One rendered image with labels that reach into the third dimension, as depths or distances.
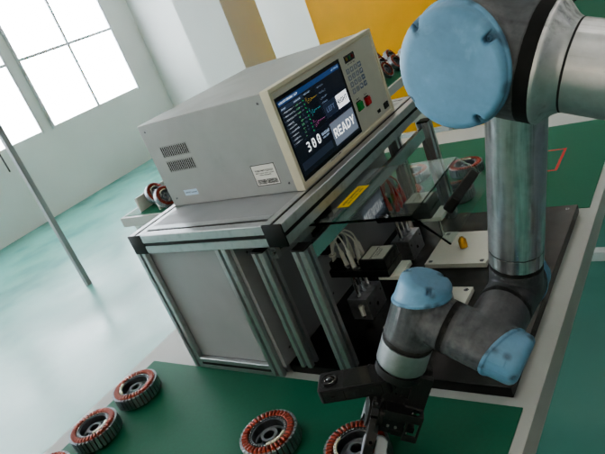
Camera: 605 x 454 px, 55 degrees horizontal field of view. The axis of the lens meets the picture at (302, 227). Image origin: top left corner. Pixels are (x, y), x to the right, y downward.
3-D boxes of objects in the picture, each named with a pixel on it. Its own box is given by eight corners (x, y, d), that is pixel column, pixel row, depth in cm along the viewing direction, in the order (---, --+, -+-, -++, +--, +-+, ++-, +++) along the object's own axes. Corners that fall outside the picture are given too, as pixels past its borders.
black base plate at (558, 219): (579, 212, 141) (577, 204, 140) (513, 398, 96) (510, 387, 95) (406, 224, 170) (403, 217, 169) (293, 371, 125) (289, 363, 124)
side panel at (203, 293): (291, 367, 126) (233, 241, 114) (284, 377, 124) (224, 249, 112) (203, 358, 143) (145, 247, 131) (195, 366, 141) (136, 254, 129)
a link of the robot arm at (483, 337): (551, 309, 77) (473, 275, 82) (523, 364, 70) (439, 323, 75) (535, 347, 82) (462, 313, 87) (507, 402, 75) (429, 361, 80)
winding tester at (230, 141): (394, 110, 143) (369, 27, 135) (306, 190, 112) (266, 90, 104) (275, 135, 166) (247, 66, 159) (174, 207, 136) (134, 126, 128)
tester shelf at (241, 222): (426, 109, 150) (420, 93, 149) (288, 247, 102) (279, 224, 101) (293, 136, 177) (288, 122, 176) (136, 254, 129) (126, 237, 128)
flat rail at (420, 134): (429, 134, 150) (426, 123, 149) (311, 265, 106) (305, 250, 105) (425, 134, 151) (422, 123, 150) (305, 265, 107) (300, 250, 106)
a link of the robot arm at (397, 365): (381, 351, 81) (383, 318, 88) (374, 376, 83) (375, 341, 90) (434, 363, 81) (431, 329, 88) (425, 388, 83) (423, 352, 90)
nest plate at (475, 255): (504, 233, 140) (503, 229, 140) (486, 267, 130) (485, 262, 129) (446, 236, 149) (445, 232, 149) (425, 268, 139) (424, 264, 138)
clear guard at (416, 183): (492, 180, 112) (484, 152, 110) (451, 244, 96) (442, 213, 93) (350, 195, 132) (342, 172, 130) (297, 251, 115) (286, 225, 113)
